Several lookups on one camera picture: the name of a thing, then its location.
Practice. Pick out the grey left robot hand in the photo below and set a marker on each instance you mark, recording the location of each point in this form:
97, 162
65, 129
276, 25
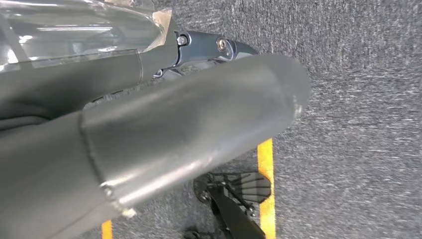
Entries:
165, 132

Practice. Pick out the black humanoid robot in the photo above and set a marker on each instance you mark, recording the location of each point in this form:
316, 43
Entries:
237, 211

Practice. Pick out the yellow floor tape square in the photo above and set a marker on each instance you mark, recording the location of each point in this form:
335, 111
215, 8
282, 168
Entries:
265, 198

